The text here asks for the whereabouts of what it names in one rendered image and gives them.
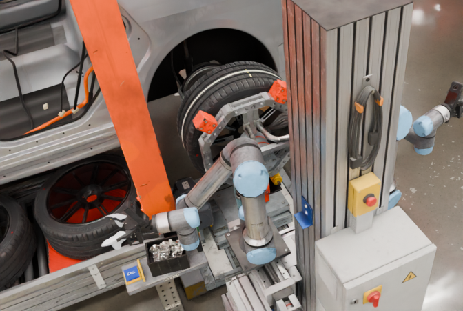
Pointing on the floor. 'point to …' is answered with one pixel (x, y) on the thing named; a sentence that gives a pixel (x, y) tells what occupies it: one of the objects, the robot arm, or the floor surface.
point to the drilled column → (169, 296)
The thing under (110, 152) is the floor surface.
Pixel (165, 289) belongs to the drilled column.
